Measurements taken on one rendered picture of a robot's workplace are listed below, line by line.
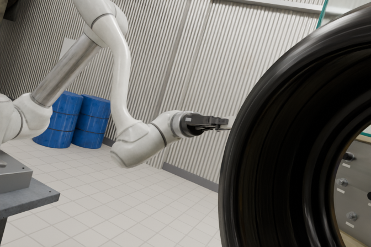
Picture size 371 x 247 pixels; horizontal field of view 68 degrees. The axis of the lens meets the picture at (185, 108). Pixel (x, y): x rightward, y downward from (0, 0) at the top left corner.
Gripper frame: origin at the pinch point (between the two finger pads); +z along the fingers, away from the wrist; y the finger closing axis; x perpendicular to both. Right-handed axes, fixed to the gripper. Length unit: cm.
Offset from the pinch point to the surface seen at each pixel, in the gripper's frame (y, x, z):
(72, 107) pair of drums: 1, -31, -348
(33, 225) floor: -25, 76, -177
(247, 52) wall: 194, -146, -230
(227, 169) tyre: -11.5, 11.6, 15.4
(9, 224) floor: -40, 76, -178
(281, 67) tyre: -11.4, -6.1, 25.5
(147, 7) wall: 79, -219, -355
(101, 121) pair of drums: 49, -22, -374
